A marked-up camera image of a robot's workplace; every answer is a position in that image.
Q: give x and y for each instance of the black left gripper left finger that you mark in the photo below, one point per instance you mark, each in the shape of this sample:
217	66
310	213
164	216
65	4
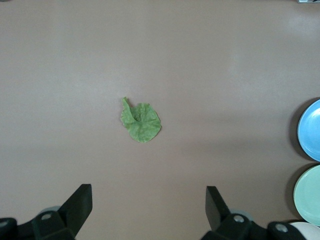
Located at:
75	207

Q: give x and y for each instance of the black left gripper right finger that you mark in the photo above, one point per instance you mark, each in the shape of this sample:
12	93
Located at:
220	212

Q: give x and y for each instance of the green lettuce leaf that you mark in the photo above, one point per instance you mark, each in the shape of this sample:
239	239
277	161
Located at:
142	125

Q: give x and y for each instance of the beige round plate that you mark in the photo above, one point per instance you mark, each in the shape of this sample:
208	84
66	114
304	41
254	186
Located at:
308	231

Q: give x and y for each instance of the light green round plate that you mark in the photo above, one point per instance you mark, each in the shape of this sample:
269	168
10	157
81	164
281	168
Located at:
310	197

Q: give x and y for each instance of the blue round plate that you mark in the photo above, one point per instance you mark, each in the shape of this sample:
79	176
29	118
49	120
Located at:
311	130

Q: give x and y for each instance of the metal table edge bracket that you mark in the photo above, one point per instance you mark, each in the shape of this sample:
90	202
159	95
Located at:
308	1

